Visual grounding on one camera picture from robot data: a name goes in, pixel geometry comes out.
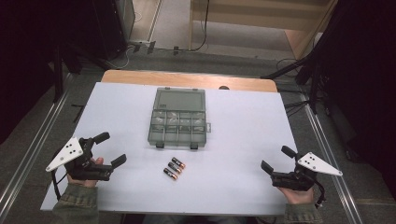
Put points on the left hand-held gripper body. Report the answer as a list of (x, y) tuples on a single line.
[(81, 169)]

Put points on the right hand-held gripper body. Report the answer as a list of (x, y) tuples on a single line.
[(294, 180)]

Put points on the black and copper battery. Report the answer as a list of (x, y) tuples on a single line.
[(170, 174), (178, 162), (174, 167)]

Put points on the clear grey compartment storage box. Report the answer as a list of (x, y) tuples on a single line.
[(179, 118)]

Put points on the person's left hand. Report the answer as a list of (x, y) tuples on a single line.
[(83, 183)]

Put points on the person's right hand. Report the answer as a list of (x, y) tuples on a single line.
[(297, 195)]

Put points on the black tape strip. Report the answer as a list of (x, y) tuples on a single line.
[(78, 112)]

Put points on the white table cover board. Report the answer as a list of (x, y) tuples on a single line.
[(243, 130)]

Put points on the black metal stand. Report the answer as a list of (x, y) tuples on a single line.
[(58, 77)]

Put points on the black tripod stand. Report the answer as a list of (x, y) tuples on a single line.
[(313, 81)]

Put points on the small dark round knob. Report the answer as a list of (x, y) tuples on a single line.
[(223, 87)]

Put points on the wooden table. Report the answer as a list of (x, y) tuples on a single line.
[(186, 79)]

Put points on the dark curtain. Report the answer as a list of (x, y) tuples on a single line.
[(367, 77), (28, 62)]

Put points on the dark cabinet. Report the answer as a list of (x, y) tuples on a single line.
[(115, 28)]

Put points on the light wooden shelf unit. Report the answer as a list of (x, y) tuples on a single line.
[(264, 14)]

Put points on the metal floor rail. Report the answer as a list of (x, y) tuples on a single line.
[(330, 161), (34, 149)]

